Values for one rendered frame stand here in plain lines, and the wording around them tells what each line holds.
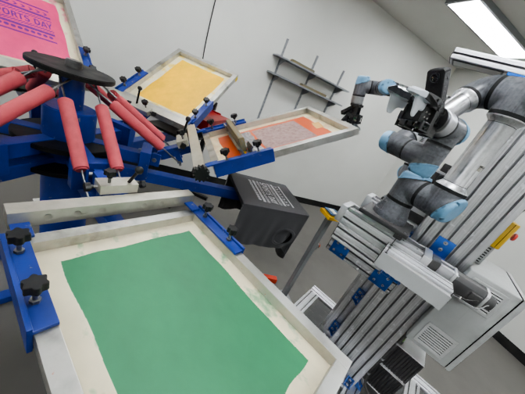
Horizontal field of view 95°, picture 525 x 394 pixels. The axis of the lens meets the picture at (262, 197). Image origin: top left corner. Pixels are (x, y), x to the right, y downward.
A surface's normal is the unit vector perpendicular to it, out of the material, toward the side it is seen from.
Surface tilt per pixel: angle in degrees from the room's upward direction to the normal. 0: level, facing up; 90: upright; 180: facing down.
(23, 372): 0
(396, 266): 90
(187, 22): 90
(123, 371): 0
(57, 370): 0
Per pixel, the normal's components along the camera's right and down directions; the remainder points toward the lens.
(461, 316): -0.60, 0.10
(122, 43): 0.29, 0.51
